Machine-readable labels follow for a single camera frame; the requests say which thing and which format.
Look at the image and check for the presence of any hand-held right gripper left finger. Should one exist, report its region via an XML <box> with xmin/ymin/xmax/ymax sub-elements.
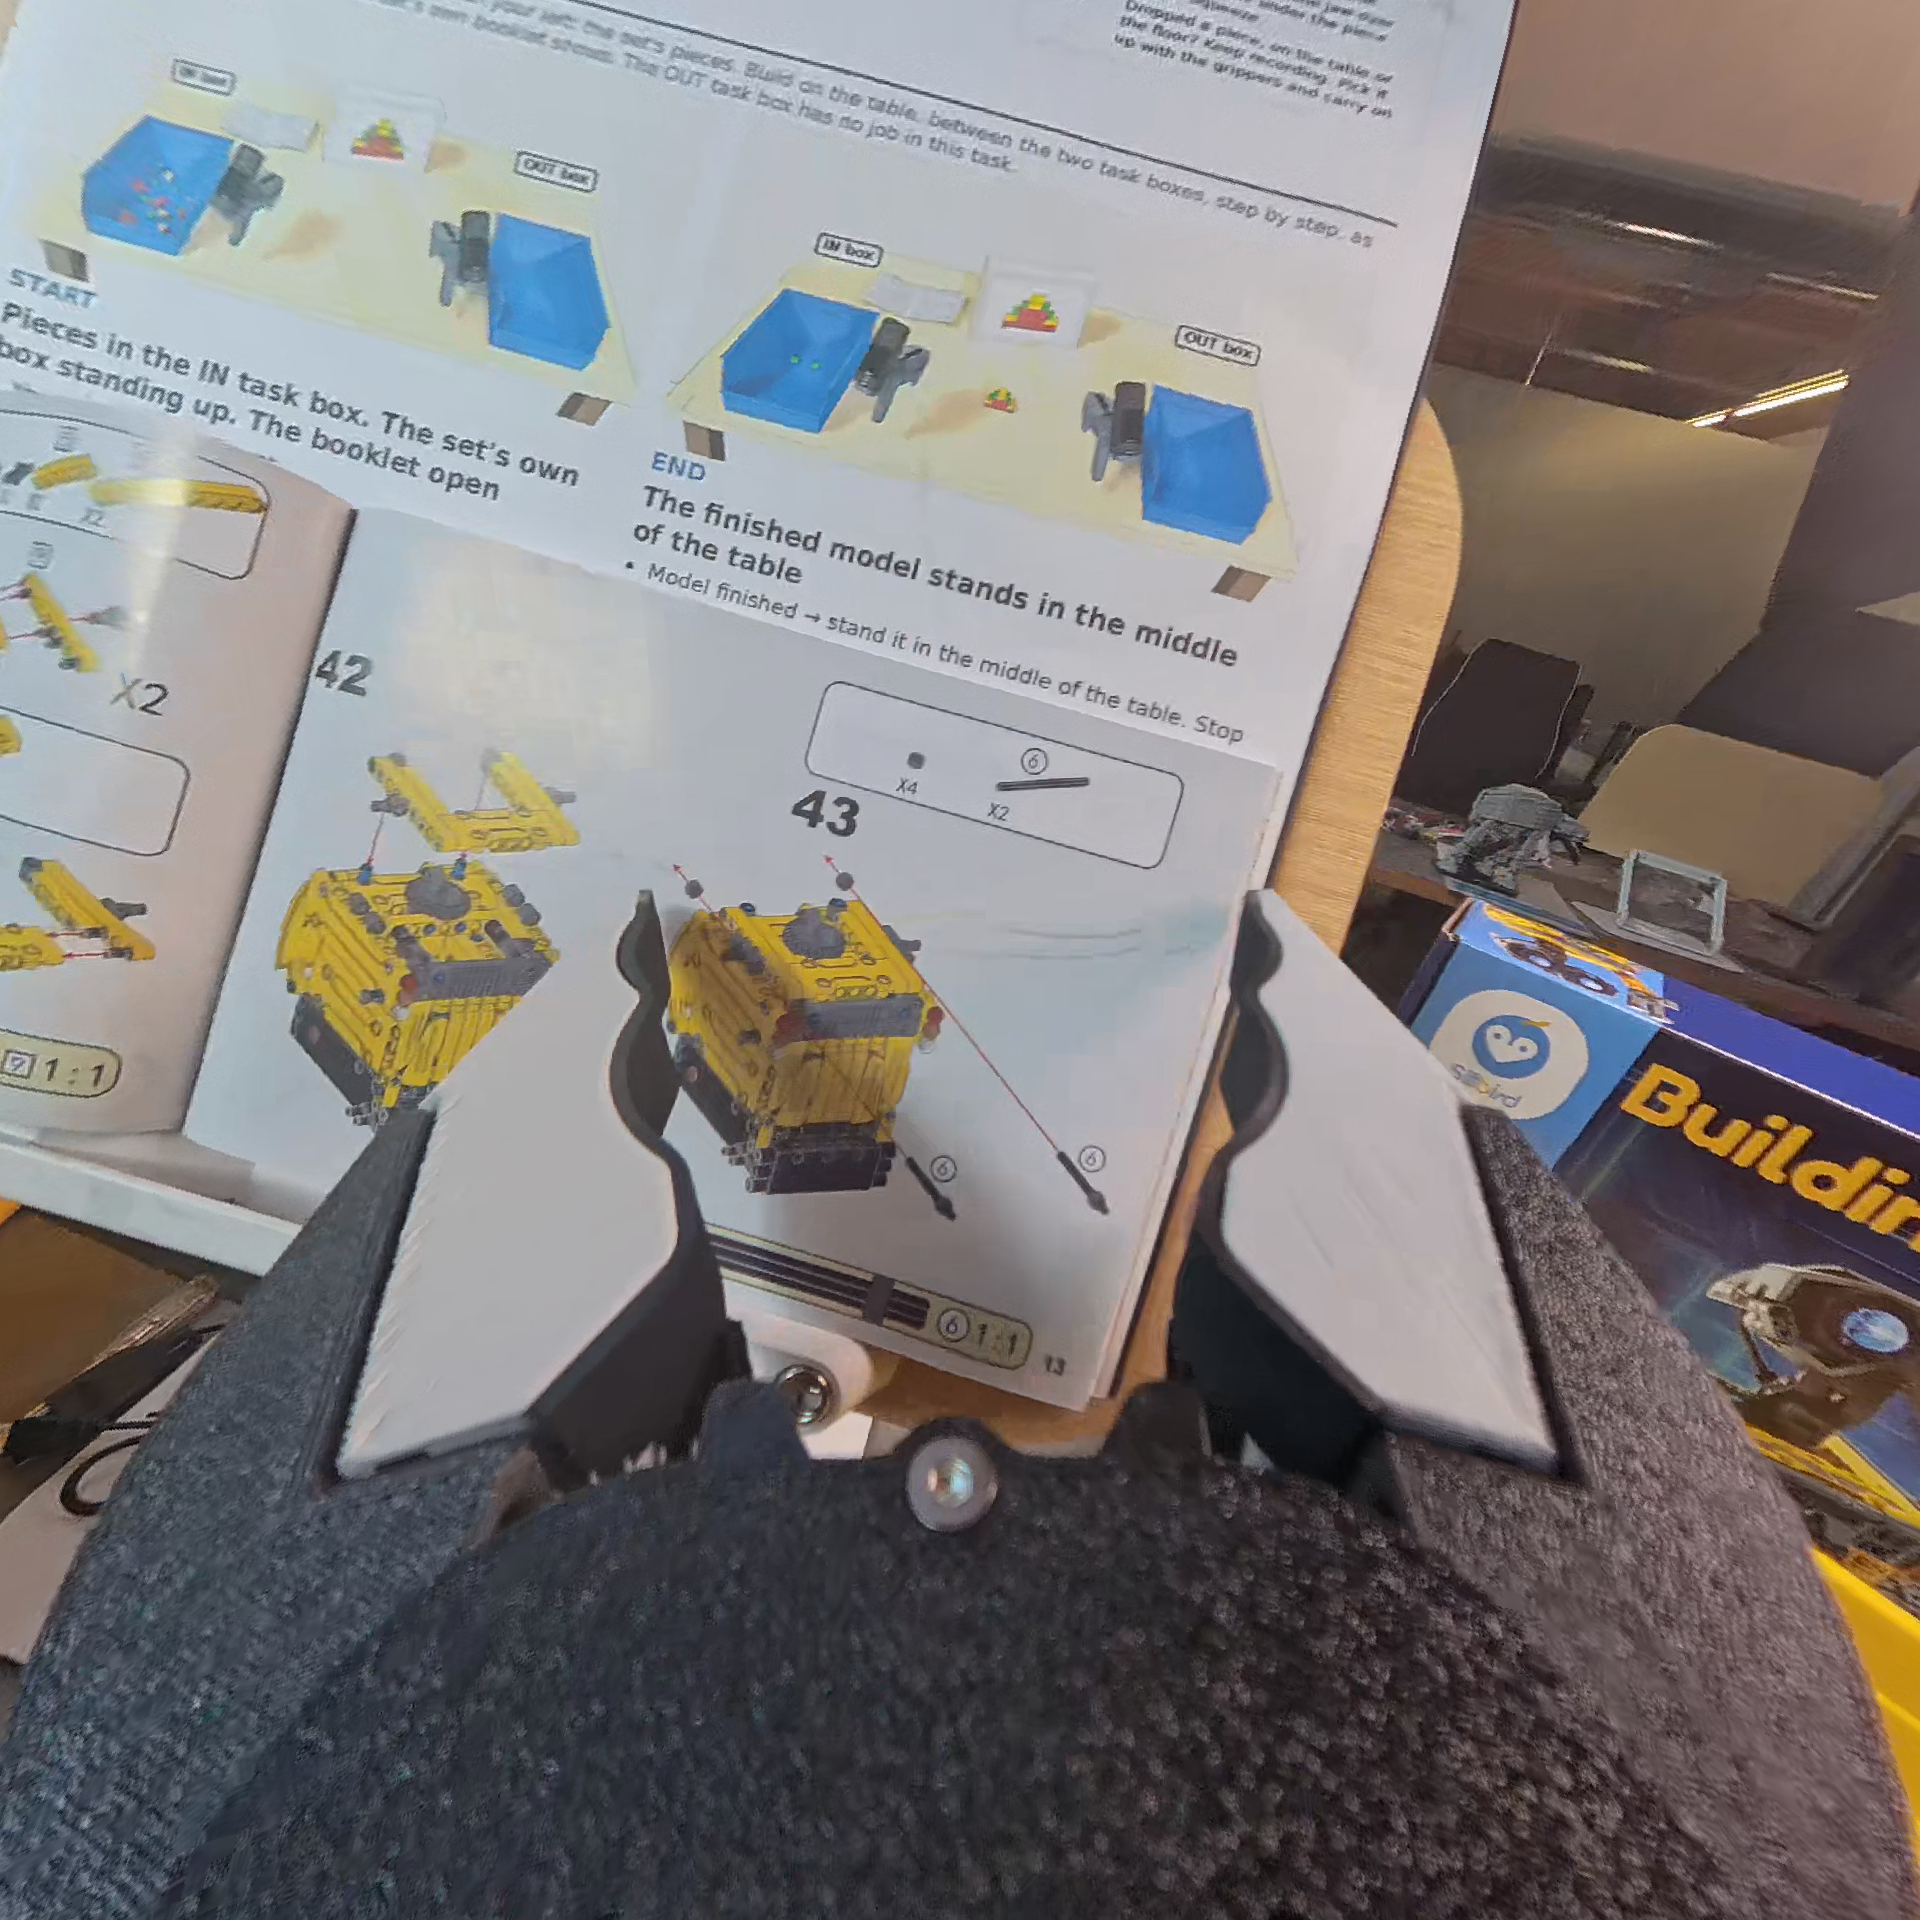
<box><xmin>332</xmin><ymin>888</ymin><xmax>753</xmax><ymax>1480</ymax></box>

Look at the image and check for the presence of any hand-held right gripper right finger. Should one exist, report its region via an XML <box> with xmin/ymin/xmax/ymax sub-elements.
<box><xmin>1170</xmin><ymin>884</ymin><xmax>1562</xmax><ymax>1472</ymax></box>

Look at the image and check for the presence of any small clear acrylic box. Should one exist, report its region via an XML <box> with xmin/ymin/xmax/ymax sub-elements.
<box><xmin>1614</xmin><ymin>847</ymin><xmax>1735</xmax><ymax>954</ymax></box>

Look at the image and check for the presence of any dark chair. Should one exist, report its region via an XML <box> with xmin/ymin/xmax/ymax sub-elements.
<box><xmin>1407</xmin><ymin>634</ymin><xmax>1597</xmax><ymax>816</ymax></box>

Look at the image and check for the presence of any blue toy kit box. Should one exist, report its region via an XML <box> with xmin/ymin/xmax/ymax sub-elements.
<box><xmin>1398</xmin><ymin>894</ymin><xmax>1920</xmax><ymax>1566</ymax></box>

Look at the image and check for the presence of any white printed task sheet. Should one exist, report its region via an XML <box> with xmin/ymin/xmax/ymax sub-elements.
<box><xmin>0</xmin><ymin>0</ymin><xmax>1521</xmax><ymax>781</ymax></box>

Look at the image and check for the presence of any yellow plastic bin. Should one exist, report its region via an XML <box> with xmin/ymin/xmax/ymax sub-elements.
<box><xmin>1797</xmin><ymin>1542</ymin><xmax>1920</xmax><ymax>1733</ymax></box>

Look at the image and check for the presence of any beige chair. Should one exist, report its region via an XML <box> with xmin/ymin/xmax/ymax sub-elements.
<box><xmin>1579</xmin><ymin>720</ymin><xmax>1920</xmax><ymax>905</ymax></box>

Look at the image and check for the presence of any black cable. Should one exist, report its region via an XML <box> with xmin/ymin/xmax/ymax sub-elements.
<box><xmin>0</xmin><ymin>1406</ymin><xmax>171</xmax><ymax>1519</ymax></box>

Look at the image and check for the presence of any lego instruction booklet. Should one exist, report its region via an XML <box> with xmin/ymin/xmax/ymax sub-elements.
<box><xmin>0</xmin><ymin>394</ymin><xmax>1296</xmax><ymax>1415</ymax></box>

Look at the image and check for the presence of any grey toy walker model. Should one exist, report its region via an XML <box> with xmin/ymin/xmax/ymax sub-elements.
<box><xmin>1428</xmin><ymin>779</ymin><xmax>1597</xmax><ymax>890</ymax></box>

